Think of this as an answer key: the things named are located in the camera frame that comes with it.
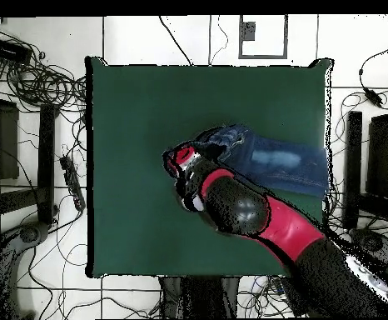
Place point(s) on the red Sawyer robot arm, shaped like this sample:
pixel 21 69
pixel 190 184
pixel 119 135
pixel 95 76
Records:
pixel 287 230

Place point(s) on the blue denim jeans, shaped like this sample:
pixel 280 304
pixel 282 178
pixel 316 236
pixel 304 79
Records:
pixel 280 163

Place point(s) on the dark green table cloth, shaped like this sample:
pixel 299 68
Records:
pixel 130 200

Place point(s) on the black power strip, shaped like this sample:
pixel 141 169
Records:
pixel 72 183

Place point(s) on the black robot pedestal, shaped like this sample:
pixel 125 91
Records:
pixel 200 296

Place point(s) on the grey square frame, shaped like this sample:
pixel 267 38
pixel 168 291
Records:
pixel 263 56

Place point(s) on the black stand frame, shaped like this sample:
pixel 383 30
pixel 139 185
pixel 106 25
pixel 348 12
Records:
pixel 46 160
pixel 354 160

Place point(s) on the black power adapter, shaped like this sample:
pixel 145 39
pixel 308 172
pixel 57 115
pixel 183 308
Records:
pixel 374 97

